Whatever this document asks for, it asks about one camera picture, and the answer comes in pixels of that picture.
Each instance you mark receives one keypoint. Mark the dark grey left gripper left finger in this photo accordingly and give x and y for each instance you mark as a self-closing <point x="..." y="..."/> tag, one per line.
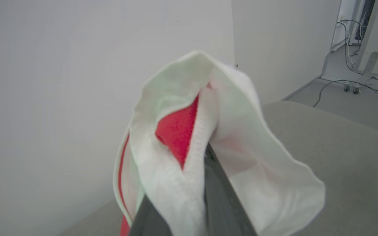
<point x="149" y="220"/>

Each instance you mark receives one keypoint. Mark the grey metal stand frame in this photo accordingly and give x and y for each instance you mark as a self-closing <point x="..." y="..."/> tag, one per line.
<point x="371" y="65"/>

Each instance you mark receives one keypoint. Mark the small caster wheel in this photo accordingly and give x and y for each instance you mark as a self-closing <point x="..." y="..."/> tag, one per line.
<point x="347" y="88"/>
<point x="356" y="90"/>

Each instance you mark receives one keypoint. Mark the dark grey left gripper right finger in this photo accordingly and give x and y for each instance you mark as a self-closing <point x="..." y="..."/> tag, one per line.
<point x="221" y="209"/>

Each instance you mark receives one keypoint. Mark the red and white garment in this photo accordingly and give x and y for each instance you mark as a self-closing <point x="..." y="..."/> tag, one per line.
<point x="258" y="183"/>

